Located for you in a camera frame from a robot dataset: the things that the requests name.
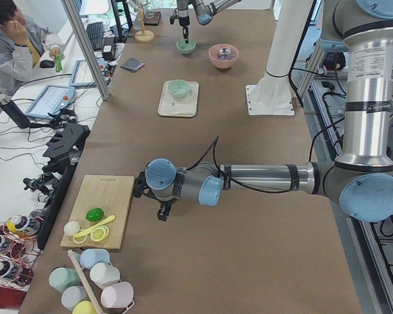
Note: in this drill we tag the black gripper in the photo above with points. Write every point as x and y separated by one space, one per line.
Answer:
164 205
184 21

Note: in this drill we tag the green bowl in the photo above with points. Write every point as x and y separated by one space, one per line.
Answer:
179 88
185 47

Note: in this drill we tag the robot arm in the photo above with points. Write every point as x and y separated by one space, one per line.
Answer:
360 180
204 13

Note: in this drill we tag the black tray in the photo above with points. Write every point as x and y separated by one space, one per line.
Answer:
152 18

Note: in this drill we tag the wooden mug tree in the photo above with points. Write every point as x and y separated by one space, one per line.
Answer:
142 35

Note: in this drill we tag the metal scoop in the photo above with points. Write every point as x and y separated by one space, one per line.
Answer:
224 53

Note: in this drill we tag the pink bowl with ice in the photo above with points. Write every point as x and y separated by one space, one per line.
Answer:
223 64

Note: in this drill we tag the yellow plastic knife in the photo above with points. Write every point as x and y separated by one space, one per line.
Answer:
101 223

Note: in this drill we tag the green bowl on tray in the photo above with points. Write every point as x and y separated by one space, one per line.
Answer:
179 88

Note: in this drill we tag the grey folded cloth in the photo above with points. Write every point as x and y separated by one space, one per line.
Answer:
132 64

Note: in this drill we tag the lemon slice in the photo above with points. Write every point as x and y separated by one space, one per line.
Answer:
80 240
99 234

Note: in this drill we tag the green lime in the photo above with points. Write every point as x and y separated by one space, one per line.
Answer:
95 214

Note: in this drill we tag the cream rabbit tray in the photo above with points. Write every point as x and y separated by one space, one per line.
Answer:
178 107

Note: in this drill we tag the blue cup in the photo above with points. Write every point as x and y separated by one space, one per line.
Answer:
90 257

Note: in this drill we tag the white cup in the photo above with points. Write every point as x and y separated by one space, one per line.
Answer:
104 275

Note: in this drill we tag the black keyboard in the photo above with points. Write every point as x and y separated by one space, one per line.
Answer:
95 32

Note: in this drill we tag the white garlic bulb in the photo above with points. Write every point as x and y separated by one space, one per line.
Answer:
71 228

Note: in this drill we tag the pink cup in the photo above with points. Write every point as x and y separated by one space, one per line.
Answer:
118 295

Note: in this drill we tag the teach pendant tablet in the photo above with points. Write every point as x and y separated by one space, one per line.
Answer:
50 101
81 76

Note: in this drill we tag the black tool stand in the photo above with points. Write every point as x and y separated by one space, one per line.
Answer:
59 147

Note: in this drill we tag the green cup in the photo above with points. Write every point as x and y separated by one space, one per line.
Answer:
62 278

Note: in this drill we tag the yellow cup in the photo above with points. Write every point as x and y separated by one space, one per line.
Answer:
84 307

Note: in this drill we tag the grey cup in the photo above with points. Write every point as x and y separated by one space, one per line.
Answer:
72 296

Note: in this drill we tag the seated person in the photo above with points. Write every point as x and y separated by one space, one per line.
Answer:
22 43

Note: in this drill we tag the aluminium frame post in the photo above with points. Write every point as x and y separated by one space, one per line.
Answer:
85 46

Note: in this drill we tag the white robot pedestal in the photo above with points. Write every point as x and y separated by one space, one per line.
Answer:
272 94

